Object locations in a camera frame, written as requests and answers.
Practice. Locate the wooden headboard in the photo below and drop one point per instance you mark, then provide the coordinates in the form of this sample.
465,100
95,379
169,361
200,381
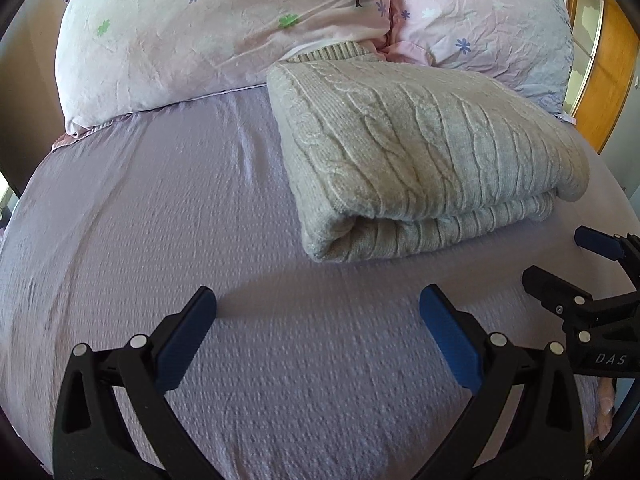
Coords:
607,80

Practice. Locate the person's right hand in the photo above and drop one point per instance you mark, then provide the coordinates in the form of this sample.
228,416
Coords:
606,397

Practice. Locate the pink flower-print pillow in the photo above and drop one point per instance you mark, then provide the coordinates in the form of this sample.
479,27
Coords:
480,25

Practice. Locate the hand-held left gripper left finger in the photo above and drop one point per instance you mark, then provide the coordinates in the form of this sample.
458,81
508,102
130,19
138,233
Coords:
182,340

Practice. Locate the pink tree-print pillow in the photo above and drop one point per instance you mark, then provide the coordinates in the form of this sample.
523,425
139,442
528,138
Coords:
200,25

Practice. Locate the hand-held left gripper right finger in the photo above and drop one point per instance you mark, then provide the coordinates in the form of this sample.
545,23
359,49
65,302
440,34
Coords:
450,340

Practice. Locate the lavender bed sheet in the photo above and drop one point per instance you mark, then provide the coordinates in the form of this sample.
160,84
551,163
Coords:
175,240

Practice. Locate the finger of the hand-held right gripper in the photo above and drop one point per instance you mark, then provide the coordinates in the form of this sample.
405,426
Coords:
597,242
545,285

